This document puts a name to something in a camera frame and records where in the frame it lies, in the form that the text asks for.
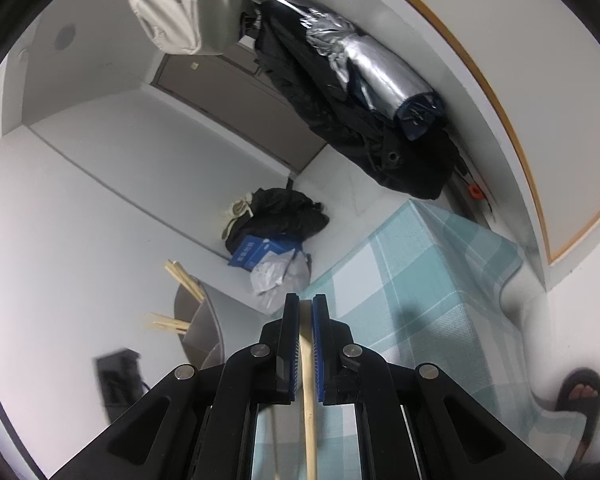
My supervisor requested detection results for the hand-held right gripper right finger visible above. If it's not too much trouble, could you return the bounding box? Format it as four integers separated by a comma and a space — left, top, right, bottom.
311, 294, 566, 480

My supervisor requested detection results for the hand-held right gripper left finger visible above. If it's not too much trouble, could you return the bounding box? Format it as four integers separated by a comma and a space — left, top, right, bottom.
47, 292, 301, 480

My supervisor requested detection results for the translucent white utensil holder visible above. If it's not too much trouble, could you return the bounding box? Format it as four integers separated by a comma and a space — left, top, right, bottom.
174, 280, 288, 368

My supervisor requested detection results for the white plastic bag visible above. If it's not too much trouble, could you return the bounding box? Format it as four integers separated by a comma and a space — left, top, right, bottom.
250, 250, 312, 311

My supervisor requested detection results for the blue cardboard box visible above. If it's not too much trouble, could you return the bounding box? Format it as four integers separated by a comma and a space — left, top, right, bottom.
227, 235, 301, 270

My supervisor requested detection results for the teal checkered tablecloth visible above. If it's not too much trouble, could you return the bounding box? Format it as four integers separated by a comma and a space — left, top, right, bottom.
252, 199, 600, 480

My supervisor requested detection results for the black bag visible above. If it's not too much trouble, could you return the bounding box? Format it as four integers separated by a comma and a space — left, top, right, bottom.
225, 187, 330, 256

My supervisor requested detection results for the beige cloth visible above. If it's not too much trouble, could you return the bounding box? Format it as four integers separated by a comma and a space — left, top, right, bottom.
221, 196, 256, 241

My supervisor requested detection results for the black hanging coat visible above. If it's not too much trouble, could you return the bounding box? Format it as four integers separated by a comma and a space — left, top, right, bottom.
250, 0, 461, 200

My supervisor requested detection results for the grey-brown door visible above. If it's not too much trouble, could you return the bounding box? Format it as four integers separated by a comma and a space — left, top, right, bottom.
150, 52, 328, 173

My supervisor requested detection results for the black sandal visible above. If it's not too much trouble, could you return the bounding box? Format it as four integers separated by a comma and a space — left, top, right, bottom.
555, 367, 600, 466

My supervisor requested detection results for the silver folded umbrella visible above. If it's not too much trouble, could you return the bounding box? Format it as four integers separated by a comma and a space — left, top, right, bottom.
245, 0, 446, 141

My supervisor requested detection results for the person's leg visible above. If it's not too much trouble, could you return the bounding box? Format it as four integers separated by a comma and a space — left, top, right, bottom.
562, 452, 600, 480

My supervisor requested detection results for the white panel with gold trim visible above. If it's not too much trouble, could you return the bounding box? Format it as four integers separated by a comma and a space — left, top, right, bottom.
355, 0, 600, 291

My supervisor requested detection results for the round ceiling fixture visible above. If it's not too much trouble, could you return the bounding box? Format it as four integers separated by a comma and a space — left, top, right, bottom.
54, 25, 77, 51

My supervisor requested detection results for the white hanging bag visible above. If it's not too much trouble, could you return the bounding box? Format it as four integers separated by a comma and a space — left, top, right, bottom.
126, 0, 248, 56

